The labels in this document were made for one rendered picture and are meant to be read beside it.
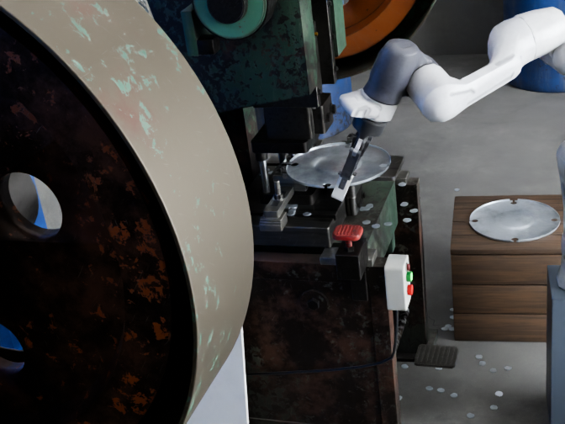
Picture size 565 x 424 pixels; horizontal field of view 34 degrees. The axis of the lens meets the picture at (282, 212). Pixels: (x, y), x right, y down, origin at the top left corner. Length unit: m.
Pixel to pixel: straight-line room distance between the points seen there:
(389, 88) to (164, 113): 1.11
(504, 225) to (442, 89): 1.14
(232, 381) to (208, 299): 1.60
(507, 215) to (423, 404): 0.70
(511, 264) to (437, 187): 1.25
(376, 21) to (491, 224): 0.81
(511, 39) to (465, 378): 1.24
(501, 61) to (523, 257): 1.02
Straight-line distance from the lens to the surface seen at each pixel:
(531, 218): 3.17
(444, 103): 2.06
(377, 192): 2.74
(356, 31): 2.81
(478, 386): 3.01
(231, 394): 2.67
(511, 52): 2.17
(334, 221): 2.49
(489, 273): 3.06
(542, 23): 2.23
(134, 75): 1.02
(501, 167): 4.38
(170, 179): 0.99
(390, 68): 2.06
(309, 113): 2.49
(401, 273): 2.40
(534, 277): 3.06
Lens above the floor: 1.85
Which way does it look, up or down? 27 degrees down
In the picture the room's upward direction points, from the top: 8 degrees counter-clockwise
